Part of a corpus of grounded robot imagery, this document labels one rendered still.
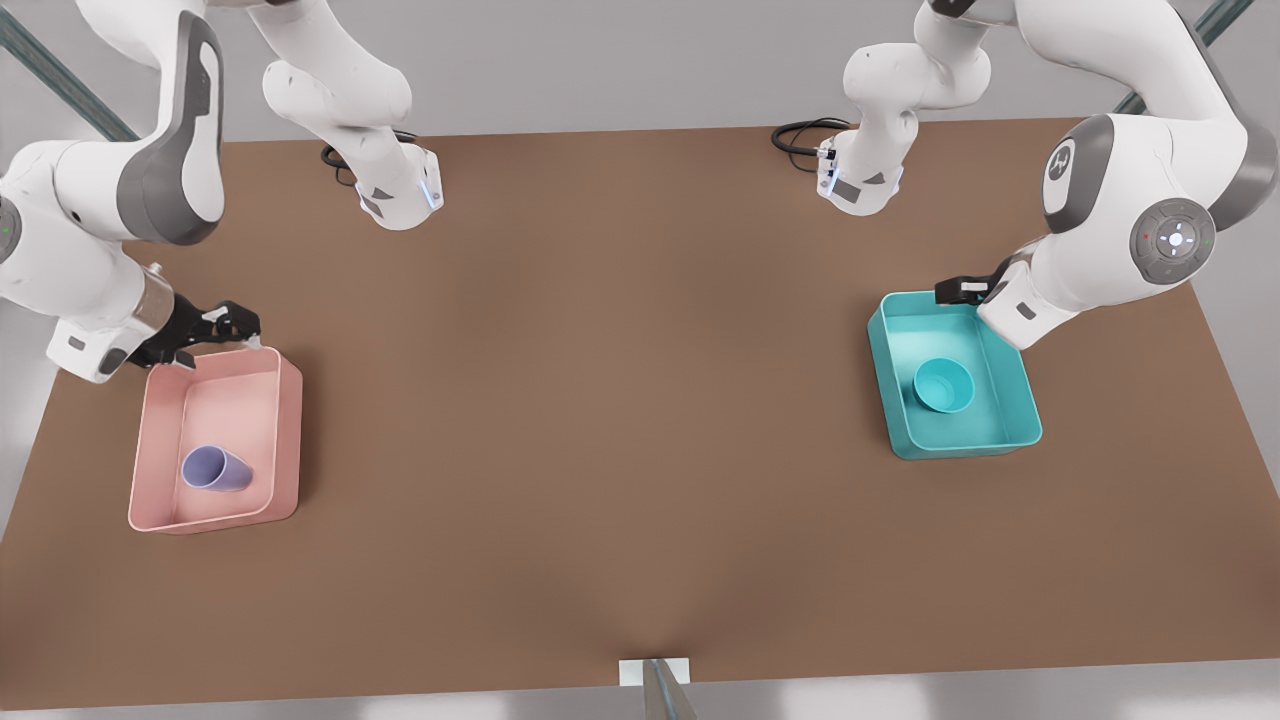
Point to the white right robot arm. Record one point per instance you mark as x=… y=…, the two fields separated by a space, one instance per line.
x=90 y=200

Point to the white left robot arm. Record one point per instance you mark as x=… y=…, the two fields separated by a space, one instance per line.
x=1130 y=200

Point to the teal plastic box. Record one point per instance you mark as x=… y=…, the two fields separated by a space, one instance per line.
x=960 y=380

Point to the teal bowl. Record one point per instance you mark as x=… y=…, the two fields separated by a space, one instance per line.
x=944 y=386

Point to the pink plastic box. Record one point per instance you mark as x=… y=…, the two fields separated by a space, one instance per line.
x=215 y=440

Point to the lavender cup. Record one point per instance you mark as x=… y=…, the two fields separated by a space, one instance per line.
x=215 y=468

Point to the silver frame post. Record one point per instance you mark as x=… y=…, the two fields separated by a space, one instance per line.
x=60 y=80
x=1190 y=50
x=668 y=692

